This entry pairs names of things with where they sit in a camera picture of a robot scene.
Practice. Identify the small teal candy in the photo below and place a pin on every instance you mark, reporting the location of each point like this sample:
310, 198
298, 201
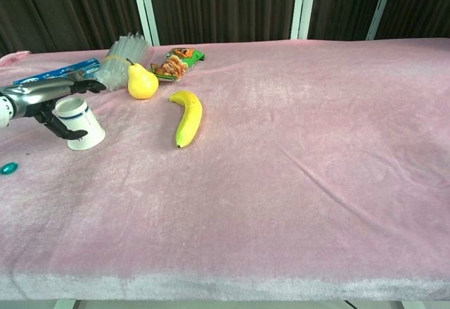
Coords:
8, 168

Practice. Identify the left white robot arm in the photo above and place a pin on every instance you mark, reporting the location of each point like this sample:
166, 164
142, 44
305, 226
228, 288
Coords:
3, 112

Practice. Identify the yellow pear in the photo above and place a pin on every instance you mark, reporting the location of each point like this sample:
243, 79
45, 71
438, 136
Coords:
141, 83

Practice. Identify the white paper cup blue stripe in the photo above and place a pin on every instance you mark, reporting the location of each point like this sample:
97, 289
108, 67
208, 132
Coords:
82, 124

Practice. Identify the dark brown curtain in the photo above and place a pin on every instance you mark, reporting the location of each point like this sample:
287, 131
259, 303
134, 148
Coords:
225, 4

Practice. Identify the pink plush table cloth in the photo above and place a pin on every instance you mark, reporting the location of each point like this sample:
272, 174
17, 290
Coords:
246, 182

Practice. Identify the yellow banana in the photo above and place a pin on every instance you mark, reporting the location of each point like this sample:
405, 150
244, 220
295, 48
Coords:
190, 117

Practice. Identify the blue flat package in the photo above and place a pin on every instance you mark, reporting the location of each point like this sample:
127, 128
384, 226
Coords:
58, 71

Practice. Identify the green orange snack bag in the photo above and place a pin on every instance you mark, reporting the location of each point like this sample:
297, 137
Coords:
175, 64

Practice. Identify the white frame post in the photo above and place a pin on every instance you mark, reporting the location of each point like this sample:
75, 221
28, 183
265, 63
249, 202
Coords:
381, 4
303, 4
145, 6

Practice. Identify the bundle of clear plastic sticks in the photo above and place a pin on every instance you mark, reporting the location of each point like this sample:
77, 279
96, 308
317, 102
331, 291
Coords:
121, 62

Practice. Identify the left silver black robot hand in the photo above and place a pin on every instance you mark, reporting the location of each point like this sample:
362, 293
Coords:
33, 92

